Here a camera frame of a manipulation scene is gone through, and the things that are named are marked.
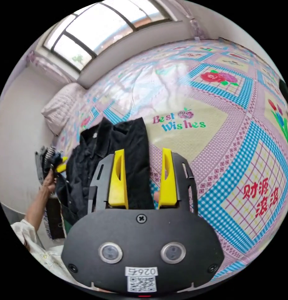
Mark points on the lavender patterned curtain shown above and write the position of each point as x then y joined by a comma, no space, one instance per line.
195,25
52,64

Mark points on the black denim jacket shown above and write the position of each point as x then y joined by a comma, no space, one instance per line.
85,173

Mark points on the window with dark frame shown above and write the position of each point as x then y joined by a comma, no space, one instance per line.
99,30

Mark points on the person's left forearm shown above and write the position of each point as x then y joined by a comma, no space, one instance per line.
37,206

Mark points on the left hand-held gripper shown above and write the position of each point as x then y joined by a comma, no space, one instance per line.
44,161

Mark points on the bed with floral checked sheet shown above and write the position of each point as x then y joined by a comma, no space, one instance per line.
204,145

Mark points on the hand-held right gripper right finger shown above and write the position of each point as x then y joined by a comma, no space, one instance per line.
168,187

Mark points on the pink checked pillow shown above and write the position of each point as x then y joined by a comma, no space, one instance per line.
61,105

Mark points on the person's left hand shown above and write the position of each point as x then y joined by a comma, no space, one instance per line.
49,181

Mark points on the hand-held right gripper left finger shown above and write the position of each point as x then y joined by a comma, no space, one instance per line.
117,185

